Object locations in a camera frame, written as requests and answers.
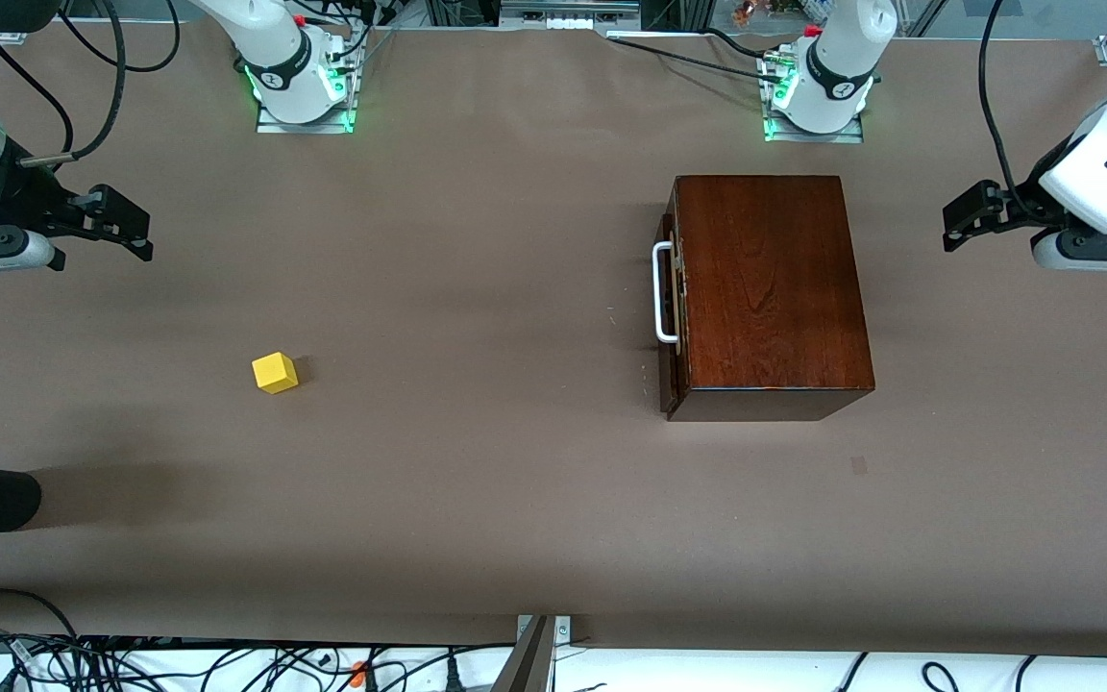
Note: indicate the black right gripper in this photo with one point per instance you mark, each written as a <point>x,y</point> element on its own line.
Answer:
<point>8,200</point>

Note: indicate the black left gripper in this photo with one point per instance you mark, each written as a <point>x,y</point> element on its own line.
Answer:
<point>1021,203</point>

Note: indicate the yellow block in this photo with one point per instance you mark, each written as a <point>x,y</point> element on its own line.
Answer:
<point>275,373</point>

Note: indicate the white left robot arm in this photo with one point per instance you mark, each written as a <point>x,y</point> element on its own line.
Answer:
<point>837,58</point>

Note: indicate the dark brown wooden cabinet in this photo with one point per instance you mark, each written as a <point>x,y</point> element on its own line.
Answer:
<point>765,288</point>

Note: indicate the orange connector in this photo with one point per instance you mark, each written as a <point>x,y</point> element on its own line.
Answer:
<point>358,673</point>

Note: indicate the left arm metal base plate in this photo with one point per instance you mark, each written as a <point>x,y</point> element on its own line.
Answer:
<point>851,136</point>

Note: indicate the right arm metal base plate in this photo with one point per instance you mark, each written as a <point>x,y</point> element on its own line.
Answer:
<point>304,128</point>

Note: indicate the silver aluminium rail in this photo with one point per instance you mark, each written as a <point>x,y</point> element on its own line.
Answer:
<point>611,8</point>

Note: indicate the silver metal bracket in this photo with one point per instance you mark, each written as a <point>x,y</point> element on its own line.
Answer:
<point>563,630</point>

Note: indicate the dark grey metal post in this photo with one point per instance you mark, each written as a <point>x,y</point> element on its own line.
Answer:
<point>529,663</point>

